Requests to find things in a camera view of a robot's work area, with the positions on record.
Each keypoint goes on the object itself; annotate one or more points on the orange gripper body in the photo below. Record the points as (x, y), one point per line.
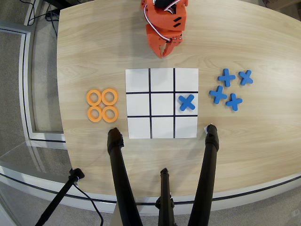
(154, 40)

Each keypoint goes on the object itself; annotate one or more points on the white framed glass panel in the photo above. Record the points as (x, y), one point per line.
(26, 82)

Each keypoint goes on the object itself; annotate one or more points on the thick black tripod leg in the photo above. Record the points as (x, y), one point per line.
(117, 164)
(207, 164)

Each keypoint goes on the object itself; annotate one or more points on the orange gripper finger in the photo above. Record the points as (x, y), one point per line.
(154, 40)
(174, 44)

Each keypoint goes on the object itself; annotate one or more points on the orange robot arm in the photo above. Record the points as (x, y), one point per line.
(148, 5)

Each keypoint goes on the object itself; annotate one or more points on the white tic-tac-toe grid sheet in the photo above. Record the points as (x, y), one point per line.
(162, 104)

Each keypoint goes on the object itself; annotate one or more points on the small white tag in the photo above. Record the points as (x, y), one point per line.
(205, 129)

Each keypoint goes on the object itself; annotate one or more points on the black stand pole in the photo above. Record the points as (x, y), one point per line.
(58, 195)

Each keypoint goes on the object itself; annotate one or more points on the blue foam cross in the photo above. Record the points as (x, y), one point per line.
(246, 78)
(226, 77)
(187, 102)
(218, 94)
(234, 102)

